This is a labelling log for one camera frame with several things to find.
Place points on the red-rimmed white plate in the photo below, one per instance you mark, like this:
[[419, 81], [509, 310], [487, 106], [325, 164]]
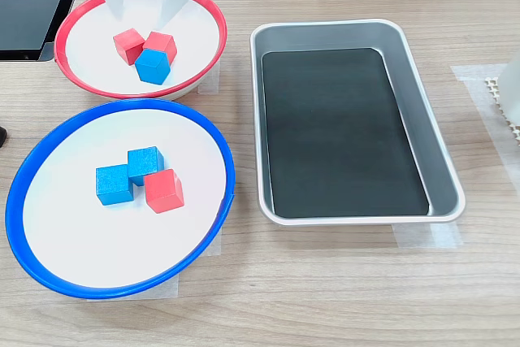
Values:
[[101, 18]]

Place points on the small black object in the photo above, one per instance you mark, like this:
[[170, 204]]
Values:
[[2, 137]]

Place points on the pale perforated base plate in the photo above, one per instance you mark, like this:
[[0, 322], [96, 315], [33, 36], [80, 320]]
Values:
[[514, 129]]

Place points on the black flat device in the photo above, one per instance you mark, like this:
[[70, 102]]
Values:
[[24, 14]]

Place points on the translucent tape piece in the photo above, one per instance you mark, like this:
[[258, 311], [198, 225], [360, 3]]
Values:
[[211, 83], [426, 237], [170, 288], [215, 247]]

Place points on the steel tray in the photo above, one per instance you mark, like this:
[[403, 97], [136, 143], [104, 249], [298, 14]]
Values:
[[443, 176]]

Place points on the blue cube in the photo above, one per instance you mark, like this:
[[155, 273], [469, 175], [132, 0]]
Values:
[[150, 66], [142, 162], [113, 184]]

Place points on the red cube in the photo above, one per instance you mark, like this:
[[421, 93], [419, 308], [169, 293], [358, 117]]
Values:
[[128, 44], [162, 192], [160, 41]]

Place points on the wide translucent tape sheet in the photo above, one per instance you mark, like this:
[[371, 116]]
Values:
[[479, 119]]

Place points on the black tray mat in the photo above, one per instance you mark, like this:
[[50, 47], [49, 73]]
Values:
[[333, 140]]

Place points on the blue-rimmed white plate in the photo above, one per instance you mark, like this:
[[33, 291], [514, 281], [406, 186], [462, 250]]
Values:
[[81, 241]]

